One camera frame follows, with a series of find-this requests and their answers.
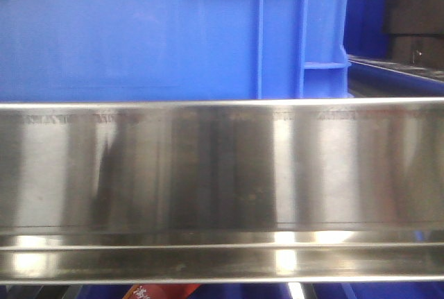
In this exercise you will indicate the red printed package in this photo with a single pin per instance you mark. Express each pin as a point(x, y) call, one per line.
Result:
point(161, 291)

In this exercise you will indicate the large blue plastic bin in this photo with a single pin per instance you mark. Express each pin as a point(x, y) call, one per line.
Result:
point(169, 50)

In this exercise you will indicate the stainless steel rail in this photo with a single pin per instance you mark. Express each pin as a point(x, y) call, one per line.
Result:
point(314, 190)

